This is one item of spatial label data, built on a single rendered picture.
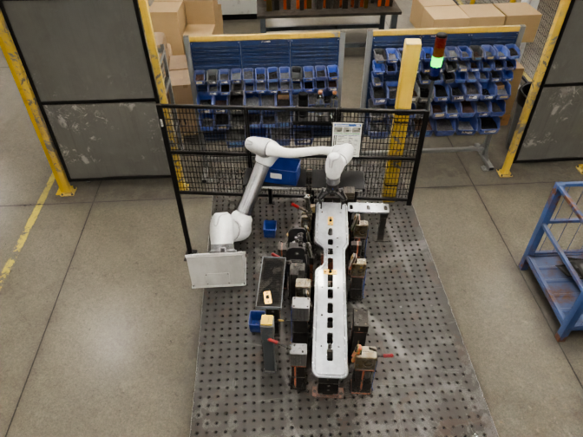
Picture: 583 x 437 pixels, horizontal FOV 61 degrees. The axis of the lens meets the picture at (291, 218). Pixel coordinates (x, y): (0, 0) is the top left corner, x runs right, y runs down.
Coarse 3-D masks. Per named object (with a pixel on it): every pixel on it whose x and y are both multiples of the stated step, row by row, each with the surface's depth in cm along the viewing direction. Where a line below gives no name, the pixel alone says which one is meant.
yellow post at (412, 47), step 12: (408, 48) 311; (420, 48) 311; (408, 60) 316; (408, 72) 322; (408, 84) 328; (396, 96) 340; (408, 96) 334; (396, 108) 341; (408, 108) 340; (396, 120) 346; (408, 120) 346; (396, 132) 353; (396, 144) 359; (396, 180) 382; (384, 192) 391
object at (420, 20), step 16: (416, 0) 562; (432, 0) 558; (448, 0) 557; (416, 16) 567; (432, 16) 520; (448, 16) 520; (464, 16) 519; (480, 16) 519; (496, 16) 520; (512, 16) 521; (528, 16) 523; (528, 32) 535; (512, 80) 572; (512, 96) 587
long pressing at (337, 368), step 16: (336, 208) 345; (320, 224) 334; (336, 224) 333; (320, 240) 322; (336, 240) 322; (336, 256) 311; (320, 272) 301; (320, 288) 292; (336, 288) 292; (320, 304) 283; (336, 304) 283; (320, 320) 275; (336, 320) 275; (320, 336) 267; (336, 336) 267; (320, 352) 260; (336, 352) 260; (320, 368) 253; (336, 368) 253
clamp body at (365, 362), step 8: (368, 352) 252; (376, 352) 253; (360, 360) 252; (368, 360) 251; (376, 360) 251; (360, 368) 257; (368, 368) 256; (352, 376) 274; (360, 376) 263; (368, 376) 265; (352, 384) 272; (360, 384) 268; (368, 384) 267; (352, 392) 273; (360, 392) 273; (368, 392) 273
